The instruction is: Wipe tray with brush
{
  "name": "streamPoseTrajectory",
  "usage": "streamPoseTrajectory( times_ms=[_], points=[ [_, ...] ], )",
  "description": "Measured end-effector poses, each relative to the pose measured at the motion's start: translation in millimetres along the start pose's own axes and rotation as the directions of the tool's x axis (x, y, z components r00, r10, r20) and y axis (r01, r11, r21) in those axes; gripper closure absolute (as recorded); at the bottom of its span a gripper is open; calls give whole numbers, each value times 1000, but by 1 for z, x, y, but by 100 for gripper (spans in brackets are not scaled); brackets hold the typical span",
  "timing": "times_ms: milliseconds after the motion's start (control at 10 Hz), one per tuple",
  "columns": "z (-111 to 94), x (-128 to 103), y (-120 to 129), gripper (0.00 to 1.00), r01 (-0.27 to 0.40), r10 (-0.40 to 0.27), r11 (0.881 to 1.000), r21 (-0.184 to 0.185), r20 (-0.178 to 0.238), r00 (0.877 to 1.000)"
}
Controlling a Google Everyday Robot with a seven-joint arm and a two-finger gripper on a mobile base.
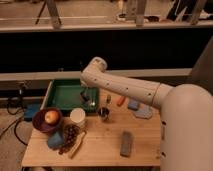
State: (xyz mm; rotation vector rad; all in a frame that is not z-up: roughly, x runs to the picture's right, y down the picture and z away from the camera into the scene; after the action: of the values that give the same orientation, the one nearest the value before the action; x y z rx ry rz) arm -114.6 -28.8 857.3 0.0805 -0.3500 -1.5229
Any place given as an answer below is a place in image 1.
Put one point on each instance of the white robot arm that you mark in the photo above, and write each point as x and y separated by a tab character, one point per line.
186	115

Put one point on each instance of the orange carrot toy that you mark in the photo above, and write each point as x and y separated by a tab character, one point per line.
121	101

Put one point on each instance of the yellow red apple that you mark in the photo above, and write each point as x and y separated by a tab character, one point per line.
51	117

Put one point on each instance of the bunch of dark grapes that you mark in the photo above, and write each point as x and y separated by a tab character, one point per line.
70	135

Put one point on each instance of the purple bowl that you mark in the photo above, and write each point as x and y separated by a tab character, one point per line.
39	122

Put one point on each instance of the white cylindrical cup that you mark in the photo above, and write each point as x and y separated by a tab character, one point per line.
77	116

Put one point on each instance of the green plastic tray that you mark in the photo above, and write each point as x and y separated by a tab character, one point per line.
65	95

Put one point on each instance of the dark small brush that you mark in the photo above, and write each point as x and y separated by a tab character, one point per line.
84	97

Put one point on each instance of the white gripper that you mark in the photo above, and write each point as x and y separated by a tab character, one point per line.
87	91

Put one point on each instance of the wooden handled brush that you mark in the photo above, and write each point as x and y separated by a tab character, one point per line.
77	144

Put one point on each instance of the small blue block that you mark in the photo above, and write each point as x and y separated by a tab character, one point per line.
133	105

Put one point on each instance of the small metal cup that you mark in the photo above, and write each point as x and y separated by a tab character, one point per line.
103	112

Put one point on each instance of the grey rectangular eraser block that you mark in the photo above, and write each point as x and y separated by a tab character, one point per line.
126	144

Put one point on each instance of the utensil in metal cup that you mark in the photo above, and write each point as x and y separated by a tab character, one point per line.
108	100

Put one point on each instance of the blue box on floor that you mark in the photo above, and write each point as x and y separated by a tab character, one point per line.
30	111

